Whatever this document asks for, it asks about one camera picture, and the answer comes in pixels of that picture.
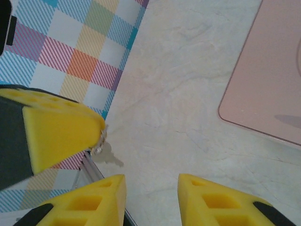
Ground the aluminium corner post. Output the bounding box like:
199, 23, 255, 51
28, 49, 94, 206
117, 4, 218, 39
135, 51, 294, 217
71, 150, 138, 226

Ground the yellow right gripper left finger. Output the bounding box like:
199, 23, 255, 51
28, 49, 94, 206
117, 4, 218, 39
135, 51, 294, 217
13, 174, 127, 226

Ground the pink tin box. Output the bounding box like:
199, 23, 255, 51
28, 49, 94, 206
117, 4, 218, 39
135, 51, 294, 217
218, 0, 301, 146

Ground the small silver key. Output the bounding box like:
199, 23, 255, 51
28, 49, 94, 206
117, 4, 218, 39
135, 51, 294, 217
93, 143, 125, 168

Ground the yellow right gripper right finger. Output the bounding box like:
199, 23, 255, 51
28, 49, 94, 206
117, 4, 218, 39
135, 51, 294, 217
177, 173, 297, 226

